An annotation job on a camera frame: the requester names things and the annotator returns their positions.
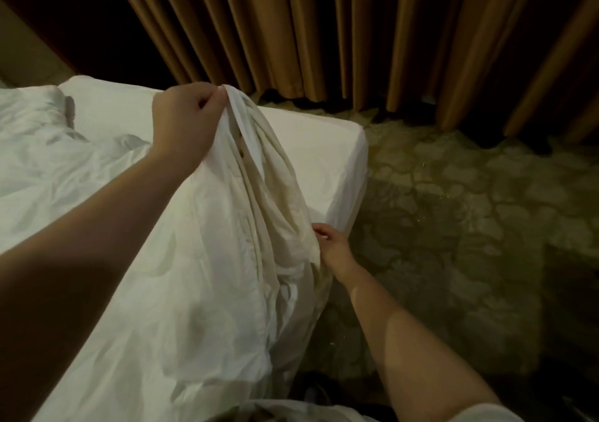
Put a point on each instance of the person's left hand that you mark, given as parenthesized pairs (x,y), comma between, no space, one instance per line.
(187,122)

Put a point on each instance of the person's right hand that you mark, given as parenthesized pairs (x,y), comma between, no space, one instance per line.
(332,247)

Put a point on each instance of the white bed sheet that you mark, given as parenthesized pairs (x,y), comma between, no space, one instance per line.
(318,145)

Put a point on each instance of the white duvet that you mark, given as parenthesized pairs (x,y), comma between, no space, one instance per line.
(187,276)

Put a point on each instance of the person's left forearm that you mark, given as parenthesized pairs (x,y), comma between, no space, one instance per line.
(75,267)

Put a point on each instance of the person's right forearm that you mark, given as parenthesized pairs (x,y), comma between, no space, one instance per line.
(412,351)

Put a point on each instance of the person's white shirt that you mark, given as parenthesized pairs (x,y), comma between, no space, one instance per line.
(281,411)

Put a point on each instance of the person's white sleeve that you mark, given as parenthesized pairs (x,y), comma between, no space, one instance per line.
(487,413)

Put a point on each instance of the dark wooden column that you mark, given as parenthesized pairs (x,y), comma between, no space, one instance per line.
(75,14)

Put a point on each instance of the beige padded headboard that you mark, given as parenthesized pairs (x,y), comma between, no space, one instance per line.
(28,56)

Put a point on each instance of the brown curtain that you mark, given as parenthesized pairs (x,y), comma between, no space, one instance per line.
(374,33)

